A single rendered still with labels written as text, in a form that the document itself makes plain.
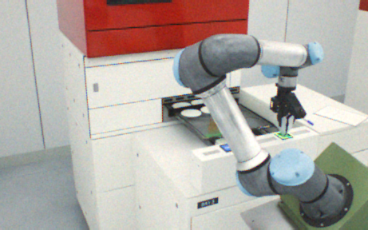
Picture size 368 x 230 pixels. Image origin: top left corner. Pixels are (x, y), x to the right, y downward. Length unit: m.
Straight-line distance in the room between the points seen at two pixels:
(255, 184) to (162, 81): 0.88
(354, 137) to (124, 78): 1.07
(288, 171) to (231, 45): 0.39
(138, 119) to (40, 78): 1.52
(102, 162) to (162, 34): 0.68
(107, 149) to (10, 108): 1.55
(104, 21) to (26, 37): 1.59
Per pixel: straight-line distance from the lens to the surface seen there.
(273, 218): 1.46
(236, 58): 1.13
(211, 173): 1.52
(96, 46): 1.80
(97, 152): 2.03
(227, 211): 1.66
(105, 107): 1.95
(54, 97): 3.46
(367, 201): 1.33
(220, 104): 1.22
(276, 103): 1.66
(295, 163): 1.22
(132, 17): 1.83
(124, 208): 2.23
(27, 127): 3.52
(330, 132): 1.82
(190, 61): 1.18
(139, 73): 1.95
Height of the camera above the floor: 1.67
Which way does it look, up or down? 22 degrees down
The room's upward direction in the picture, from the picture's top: 1 degrees clockwise
